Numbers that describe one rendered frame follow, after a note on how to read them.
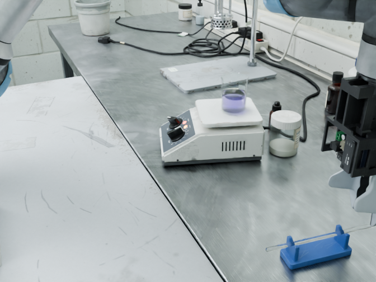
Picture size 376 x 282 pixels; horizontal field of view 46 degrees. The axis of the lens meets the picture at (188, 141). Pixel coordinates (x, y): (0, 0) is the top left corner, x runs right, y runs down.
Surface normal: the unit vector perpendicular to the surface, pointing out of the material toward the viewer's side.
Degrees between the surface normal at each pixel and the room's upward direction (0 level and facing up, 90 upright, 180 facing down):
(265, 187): 0
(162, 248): 0
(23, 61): 90
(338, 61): 90
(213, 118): 0
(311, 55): 90
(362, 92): 90
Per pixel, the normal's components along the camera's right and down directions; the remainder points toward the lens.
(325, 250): -0.01, -0.88
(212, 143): 0.10, 0.47
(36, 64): 0.41, 0.43
